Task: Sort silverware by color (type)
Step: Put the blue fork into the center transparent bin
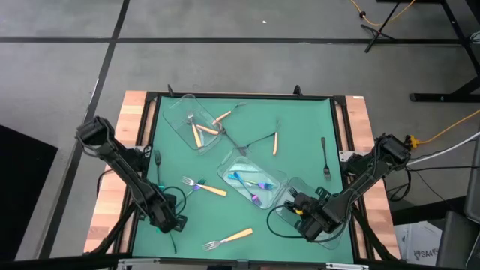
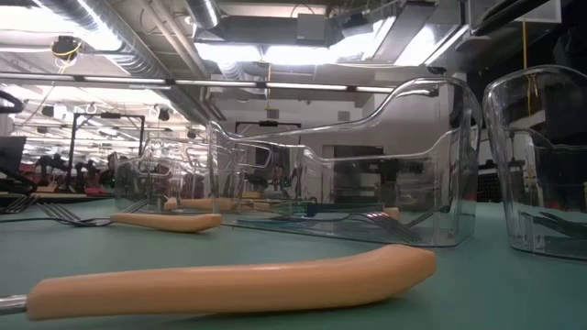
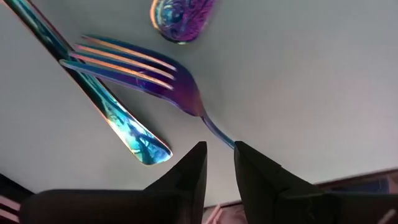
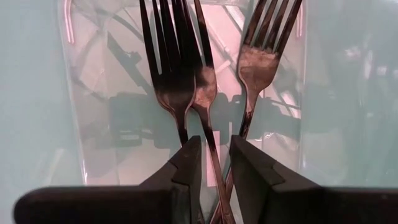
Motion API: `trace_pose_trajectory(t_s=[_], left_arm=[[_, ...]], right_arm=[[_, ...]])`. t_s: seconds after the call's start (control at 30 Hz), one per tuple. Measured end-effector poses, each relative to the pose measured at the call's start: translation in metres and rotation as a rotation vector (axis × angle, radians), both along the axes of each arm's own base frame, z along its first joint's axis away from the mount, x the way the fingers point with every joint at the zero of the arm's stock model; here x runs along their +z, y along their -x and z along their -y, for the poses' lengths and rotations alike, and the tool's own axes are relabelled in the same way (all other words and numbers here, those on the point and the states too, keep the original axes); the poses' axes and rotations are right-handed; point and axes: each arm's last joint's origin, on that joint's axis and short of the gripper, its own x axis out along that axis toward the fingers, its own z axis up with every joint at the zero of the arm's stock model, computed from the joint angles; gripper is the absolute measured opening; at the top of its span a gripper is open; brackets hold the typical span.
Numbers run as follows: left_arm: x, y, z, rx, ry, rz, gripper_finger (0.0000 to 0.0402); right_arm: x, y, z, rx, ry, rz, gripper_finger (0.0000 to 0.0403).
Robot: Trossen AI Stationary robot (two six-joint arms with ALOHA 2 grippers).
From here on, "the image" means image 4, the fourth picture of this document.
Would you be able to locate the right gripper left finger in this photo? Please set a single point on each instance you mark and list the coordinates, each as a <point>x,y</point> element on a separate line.
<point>109,205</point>

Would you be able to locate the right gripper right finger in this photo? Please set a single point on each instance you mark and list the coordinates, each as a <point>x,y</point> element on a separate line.
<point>311,205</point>

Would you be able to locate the black metal fork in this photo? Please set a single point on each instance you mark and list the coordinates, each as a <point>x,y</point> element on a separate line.
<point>206,87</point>
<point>174,90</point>
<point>256,68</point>

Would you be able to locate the green table mat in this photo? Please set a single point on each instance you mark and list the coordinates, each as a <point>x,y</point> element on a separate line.
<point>31,93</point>

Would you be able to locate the clear plastic tray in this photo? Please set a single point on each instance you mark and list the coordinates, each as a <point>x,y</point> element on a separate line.
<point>109,62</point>

